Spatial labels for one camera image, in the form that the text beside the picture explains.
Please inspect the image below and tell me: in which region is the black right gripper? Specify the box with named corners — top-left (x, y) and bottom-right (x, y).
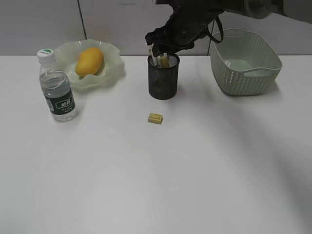
top-left (145, 9), bottom-right (210, 57)

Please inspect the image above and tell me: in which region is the yellow eraser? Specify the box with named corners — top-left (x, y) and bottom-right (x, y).
top-left (148, 113), bottom-right (163, 124)
top-left (157, 55), bottom-right (170, 68)

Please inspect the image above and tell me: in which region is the beige grip pen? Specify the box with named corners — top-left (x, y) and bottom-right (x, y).
top-left (148, 46), bottom-right (158, 66)

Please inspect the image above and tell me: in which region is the yellow mango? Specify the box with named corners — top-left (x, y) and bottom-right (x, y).
top-left (75, 47), bottom-right (104, 77)

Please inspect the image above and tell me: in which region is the clear water bottle green label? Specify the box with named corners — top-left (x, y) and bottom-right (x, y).
top-left (37, 49), bottom-right (78, 122)

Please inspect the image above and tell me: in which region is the grey grip pen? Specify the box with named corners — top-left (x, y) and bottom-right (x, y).
top-left (162, 53), bottom-right (170, 68)

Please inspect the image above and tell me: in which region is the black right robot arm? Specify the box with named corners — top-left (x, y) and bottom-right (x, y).
top-left (145, 0), bottom-right (312, 56)

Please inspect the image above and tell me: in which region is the black mesh pen holder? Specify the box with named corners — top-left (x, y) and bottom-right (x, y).
top-left (147, 54), bottom-right (180, 100)

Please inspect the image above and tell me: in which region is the pale green wavy plate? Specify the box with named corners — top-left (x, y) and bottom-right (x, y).
top-left (54, 39), bottom-right (125, 92)

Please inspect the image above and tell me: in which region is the pale green plastic basket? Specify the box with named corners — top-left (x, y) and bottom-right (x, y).
top-left (210, 28), bottom-right (282, 96)

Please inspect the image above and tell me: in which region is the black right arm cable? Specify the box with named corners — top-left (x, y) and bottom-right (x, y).
top-left (206, 17), bottom-right (224, 43)

